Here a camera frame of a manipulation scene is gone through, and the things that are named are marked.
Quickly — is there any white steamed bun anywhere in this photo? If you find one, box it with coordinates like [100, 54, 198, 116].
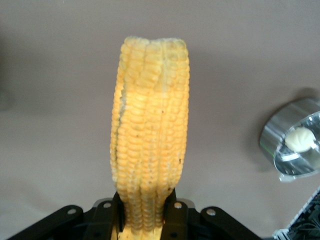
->
[284, 126, 317, 154]

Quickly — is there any aluminium frame rail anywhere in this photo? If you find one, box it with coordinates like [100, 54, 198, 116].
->
[271, 186, 320, 240]

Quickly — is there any yellow corn cob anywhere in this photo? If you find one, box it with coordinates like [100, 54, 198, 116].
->
[109, 35, 190, 240]

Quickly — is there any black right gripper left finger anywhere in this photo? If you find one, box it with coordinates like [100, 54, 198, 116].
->
[4, 191, 126, 240]

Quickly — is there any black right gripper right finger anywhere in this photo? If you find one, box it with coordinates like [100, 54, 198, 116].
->
[161, 189, 263, 240]

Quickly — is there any steel steamer bowl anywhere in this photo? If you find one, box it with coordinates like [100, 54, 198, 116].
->
[258, 97, 320, 182]

